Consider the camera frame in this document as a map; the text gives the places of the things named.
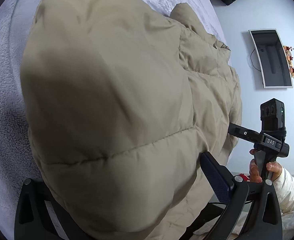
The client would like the beige puffer jacket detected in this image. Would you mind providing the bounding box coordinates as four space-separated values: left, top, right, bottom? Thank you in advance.
20 0 242 239

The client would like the white sleeve forearm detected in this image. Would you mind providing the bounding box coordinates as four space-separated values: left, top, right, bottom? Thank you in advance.
273 168 294 213

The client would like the right hand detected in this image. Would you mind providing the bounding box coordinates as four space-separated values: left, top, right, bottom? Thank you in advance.
249 148 284 183

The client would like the dried flower decoration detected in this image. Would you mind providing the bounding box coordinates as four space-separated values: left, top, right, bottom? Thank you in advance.
283 46 294 79

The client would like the lavender plush bed blanket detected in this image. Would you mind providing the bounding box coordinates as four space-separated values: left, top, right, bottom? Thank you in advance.
0 0 225 239

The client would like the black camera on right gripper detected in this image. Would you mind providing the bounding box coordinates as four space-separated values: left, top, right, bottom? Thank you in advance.
260 98 287 141

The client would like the wall mounted curved television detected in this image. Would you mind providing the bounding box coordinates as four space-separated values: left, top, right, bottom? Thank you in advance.
249 29 293 88

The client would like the black television cable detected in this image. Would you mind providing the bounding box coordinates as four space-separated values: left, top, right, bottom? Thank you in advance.
250 48 262 71

